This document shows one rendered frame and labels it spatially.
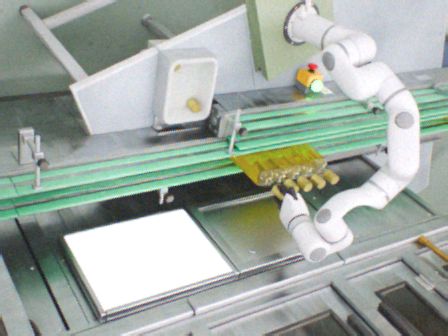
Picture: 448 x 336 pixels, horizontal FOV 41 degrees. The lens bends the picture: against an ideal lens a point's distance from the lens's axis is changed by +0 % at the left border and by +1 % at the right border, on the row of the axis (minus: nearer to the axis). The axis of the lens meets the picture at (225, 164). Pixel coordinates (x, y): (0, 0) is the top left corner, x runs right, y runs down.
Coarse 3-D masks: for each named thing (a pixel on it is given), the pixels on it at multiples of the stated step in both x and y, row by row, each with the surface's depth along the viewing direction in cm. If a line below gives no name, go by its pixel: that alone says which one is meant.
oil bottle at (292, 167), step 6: (270, 150) 206; (276, 150) 207; (282, 150) 208; (276, 156) 204; (282, 156) 204; (288, 156) 205; (282, 162) 201; (288, 162) 202; (294, 162) 202; (288, 168) 199; (294, 168) 200; (300, 168) 201; (288, 174) 200; (294, 174) 199
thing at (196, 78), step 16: (176, 64) 180; (192, 64) 192; (208, 64) 191; (176, 80) 192; (192, 80) 196; (208, 80) 193; (176, 96) 196; (192, 96) 200; (208, 96) 195; (176, 112) 196; (192, 112) 198; (208, 112) 198
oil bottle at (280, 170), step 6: (258, 156) 202; (264, 156) 202; (270, 156) 203; (270, 162) 199; (276, 162) 200; (276, 168) 197; (282, 168) 198; (276, 174) 196; (282, 174) 196; (276, 180) 197
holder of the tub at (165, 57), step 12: (180, 48) 189; (192, 48) 191; (204, 48) 193; (168, 60) 181; (168, 72) 182; (156, 84) 190; (156, 96) 192; (156, 108) 193; (156, 120) 199; (168, 132) 198
